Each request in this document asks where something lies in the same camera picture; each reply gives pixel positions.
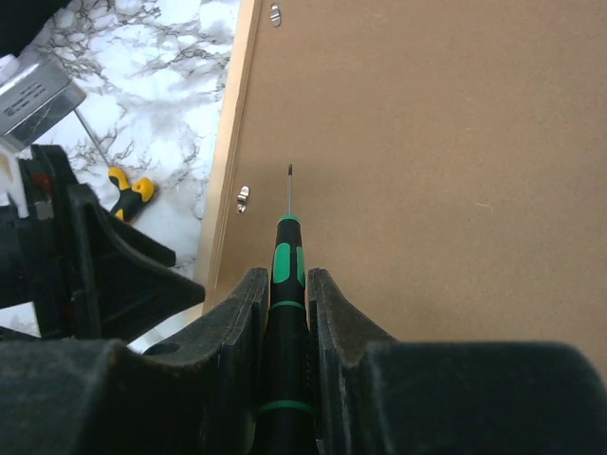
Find yellow black hex key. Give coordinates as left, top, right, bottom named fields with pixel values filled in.
left=74, top=108, right=156, bottom=223

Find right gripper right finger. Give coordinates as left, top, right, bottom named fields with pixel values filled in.
left=307, top=268, right=606, bottom=454

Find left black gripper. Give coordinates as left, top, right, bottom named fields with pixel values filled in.
left=1, top=145, right=205, bottom=341

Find wooden picture frame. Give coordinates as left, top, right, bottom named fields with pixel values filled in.
left=195, top=1, right=606, bottom=366

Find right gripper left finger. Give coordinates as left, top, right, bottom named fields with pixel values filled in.
left=1, top=268, right=268, bottom=454

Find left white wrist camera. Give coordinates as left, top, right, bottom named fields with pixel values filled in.
left=1, top=51, right=86, bottom=218

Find green black screwdriver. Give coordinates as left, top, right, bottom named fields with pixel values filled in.
left=250, top=167, right=318, bottom=454

